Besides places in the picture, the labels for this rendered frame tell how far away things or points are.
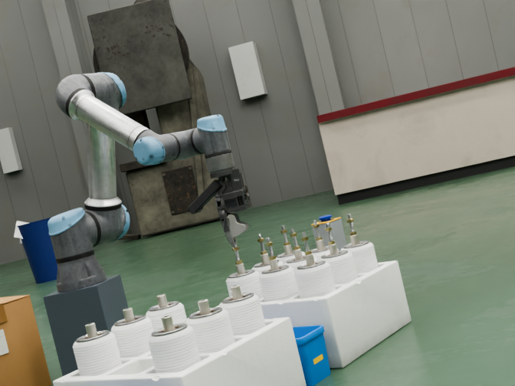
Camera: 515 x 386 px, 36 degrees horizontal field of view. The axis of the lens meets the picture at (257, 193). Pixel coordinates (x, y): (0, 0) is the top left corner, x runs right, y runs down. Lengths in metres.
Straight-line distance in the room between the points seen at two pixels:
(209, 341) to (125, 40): 7.16
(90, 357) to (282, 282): 0.57
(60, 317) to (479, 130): 5.07
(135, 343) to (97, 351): 0.12
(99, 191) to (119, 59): 6.23
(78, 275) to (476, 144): 5.00
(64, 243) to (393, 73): 7.42
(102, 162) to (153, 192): 6.38
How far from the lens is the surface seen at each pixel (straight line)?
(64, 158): 10.62
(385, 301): 2.21
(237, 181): 2.16
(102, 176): 2.50
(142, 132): 2.16
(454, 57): 9.53
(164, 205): 8.86
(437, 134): 6.96
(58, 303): 2.45
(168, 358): 1.62
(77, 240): 2.44
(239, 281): 2.16
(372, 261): 2.23
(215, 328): 1.70
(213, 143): 2.15
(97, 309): 2.40
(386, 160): 6.98
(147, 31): 8.68
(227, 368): 1.66
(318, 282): 2.02
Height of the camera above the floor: 0.55
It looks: 2 degrees down
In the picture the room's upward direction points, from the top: 13 degrees counter-clockwise
